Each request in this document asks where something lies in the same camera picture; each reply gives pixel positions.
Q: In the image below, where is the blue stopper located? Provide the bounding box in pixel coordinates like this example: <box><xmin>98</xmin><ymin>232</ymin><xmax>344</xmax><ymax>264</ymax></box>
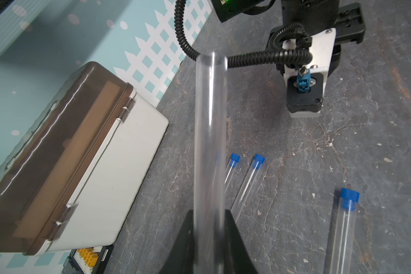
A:
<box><xmin>228</xmin><ymin>153</ymin><xmax>240</xmax><ymax>169</ymax></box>
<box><xmin>252</xmin><ymin>154</ymin><xmax>265</xmax><ymax>170</ymax></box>
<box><xmin>340</xmin><ymin>188</ymin><xmax>360</xmax><ymax>212</ymax></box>

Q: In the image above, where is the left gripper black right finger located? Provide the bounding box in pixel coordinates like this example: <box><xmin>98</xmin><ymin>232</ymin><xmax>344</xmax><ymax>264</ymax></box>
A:
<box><xmin>225</xmin><ymin>210</ymin><xmax>258</xmax><ymax>274</ymax></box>

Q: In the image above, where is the brown lid storage toolbox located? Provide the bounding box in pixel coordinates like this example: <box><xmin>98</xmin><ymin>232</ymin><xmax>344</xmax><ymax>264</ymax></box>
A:
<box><xmin>0</xmin><ymin>62</ymin><xmax>169</xmax><ymax>256</ymax></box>

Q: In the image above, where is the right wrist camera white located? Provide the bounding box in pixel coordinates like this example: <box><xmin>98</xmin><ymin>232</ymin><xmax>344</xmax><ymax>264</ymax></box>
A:
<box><xmin>283</xmin><ymin>28</ymin><xmax>336</xmax><ymax>118</ymax></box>

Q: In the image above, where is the clear test tube diagonal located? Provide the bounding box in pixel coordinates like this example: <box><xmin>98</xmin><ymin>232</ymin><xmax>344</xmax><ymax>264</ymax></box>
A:
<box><xmin>231</xmin><ymin>160</ymin><xmax>262</xmax><ymax>223</ymax></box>

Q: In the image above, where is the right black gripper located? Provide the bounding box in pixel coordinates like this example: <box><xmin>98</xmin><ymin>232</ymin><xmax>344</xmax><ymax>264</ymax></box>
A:
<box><xmin>329</xmin><ymin>2</ymin><xmax>366</xmax><ymax>74</ymax></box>

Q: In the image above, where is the black yellow battery charger board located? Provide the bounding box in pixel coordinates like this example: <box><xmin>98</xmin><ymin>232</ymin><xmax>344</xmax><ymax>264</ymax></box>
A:
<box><xmin>62</xmin><ymin>245</ymin><xmax>114</xmax><ymax>274</ymax></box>

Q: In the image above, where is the clear test tube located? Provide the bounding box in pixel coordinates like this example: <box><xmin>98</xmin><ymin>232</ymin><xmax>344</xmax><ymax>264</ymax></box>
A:
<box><xmin>194</xmin><ymin>52</ymin><xmax>227</xmax><ymax>274</ymax></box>
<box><xmin>323</xmin><ymin>189</ymin><xmax>359</xmax><ymax>274</ymax></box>
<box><xmin>224</xmin><ymin>161</ymin><xmax>237</xmax><ymax>191</ymax></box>

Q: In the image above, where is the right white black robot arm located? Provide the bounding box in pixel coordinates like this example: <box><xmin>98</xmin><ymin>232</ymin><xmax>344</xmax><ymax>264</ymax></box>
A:
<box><xmin>211</xmin><ymin>1</ymin><xmax>366</xmax><ymax>71</ymax></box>

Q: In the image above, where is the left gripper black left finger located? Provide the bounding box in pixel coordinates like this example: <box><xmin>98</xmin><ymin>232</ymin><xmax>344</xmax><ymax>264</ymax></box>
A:
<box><xmin>159</xmin><ymin>210</ymin><xmax>194</xmax><ymax>274</ymax></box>

